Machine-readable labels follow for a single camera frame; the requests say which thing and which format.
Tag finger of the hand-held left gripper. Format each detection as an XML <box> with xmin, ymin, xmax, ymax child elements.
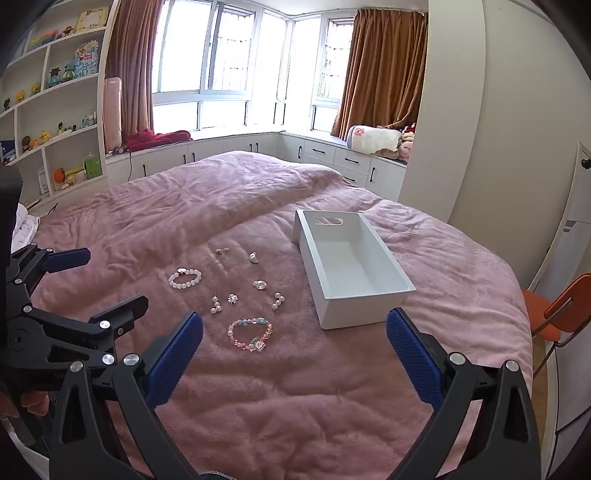
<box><xmin>18</xmin><ymin>295</ymin><xmax>149</xmax><ymax>377</ymax></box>
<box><xmin>7</xmin><ymin>244</ymin><xmax>92</xmax><ymax>315</ymax></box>

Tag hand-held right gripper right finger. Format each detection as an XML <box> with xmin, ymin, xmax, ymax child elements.
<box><xmin>386</xmin><ymin>307</ymin><xmax>542</xmax><ymax>480</ymax></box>

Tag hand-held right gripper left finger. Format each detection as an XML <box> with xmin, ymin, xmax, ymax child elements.
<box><xmin>48</xmin><ymin>310</ymin><xmax>204</xmax><ymax>480</ymax></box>

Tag white bead bracelet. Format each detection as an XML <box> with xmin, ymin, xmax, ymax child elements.
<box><xmin>167</xmin><ymin>267</ymin><xmax>203</xmax><ymax>290</ymax></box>

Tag pink and blue bead bracelet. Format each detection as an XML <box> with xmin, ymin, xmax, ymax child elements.
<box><xmin>227</xmin><ymin>316</ymin><xmax>273</xmax><ymax>354</ymax></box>

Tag white bed footboard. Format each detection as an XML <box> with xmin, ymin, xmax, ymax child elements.
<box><xmin>294</xmin><ymin>209</ymin><xmax>417</xmax><ymax>330</ymax></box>

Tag person's left hand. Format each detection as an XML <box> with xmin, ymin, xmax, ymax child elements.
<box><xmin>18</xmin><ymin>390</ymin><xmax>51</xmax><ymax>418</ymax></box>

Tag white cloth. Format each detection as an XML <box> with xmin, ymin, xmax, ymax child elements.
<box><xmin>11</xmin><ymin>203</ymin><xmax>40</xmax><ymax>252</ymax></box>

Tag orange chair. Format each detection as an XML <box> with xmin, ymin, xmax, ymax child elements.
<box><xmin>522</xmin><ymin>273</ymin><xmax>591</xmax><ymax>370</ymax></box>

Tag pink tower appliance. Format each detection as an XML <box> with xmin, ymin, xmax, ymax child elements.
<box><xmin>104</xmin><ymin>77</ymin><xmax>124</xmax><ymax>153</ymax></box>

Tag pink fleece blanket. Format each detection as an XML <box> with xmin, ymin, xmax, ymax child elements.
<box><xmin>28</xmin><ymin>150</ymin><xmax>534</xmax><ymax>480</ymax></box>

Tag red cloth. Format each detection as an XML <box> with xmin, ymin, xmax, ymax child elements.
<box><xmin>126</xmin><ymin>129</ymin><xmax>191</xmax><ymax>152</ymax></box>

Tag blue castle toy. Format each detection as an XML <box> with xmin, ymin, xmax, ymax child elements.
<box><xmin>71</xmin><ymin>41</ymin><xmax>100</xmax><ymax>80</ymax></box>

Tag rainbow striped toy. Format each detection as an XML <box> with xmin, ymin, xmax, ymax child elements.
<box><xmin>25</xmin><ymin>30</ymin><xmax>59</xmax><ymax>52</ymax></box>

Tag brown curtain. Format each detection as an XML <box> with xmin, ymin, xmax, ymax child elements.
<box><xmin>331</xmin><ymin>8</ymin><xmax>428</xmax><ymax>139</ymax></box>
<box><xmin>105</xmin><ymin>0</ymin><xmax>162</xmax><ymax>139</ymax></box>

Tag white door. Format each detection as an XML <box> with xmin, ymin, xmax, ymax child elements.
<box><xmin>526</xmin><ymin>141</ymin><xmax>591</xmax><ymax>435</ymax></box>

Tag framed picture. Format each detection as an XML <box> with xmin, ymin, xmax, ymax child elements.
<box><xmin>75</xmin><ymin>6</ymin><xmax>110</xmax><ymax>34</ymax></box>

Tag white window seat cabinets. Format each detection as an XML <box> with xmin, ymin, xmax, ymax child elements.
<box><xmin>104</xmin><ymin>131</ymin><xmax>407</xmax><ymax>201</ymax></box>

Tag pile of plush toys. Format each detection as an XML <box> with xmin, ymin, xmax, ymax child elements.
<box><xmin>394</xmin><ymin>122</ymin><xmax>419</xmax><ymax>162</ymax></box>

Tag rolled white flower blanket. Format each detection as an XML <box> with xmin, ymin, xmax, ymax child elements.
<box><xmin>346</xmin><ymin>124</ymin><xmax>403</xmax><ymax>155</ymax></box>

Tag white-framed bay window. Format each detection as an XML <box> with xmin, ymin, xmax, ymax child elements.
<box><xmin>150</xmin><ymin>0</ymin><xmax>356</xmax><ymax>134</ymax></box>

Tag tall white cabinet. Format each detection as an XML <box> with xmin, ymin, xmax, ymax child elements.
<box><xmin>398</xmin><ymin>0</ymin><xmax>486</xmax><ymax>223</ymax></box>

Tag white wall shelf unit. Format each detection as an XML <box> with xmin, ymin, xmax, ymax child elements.
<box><xmin>0</xmin><ymin>0</ymin><xmax>116</xmax><ymax>204</ymax></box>

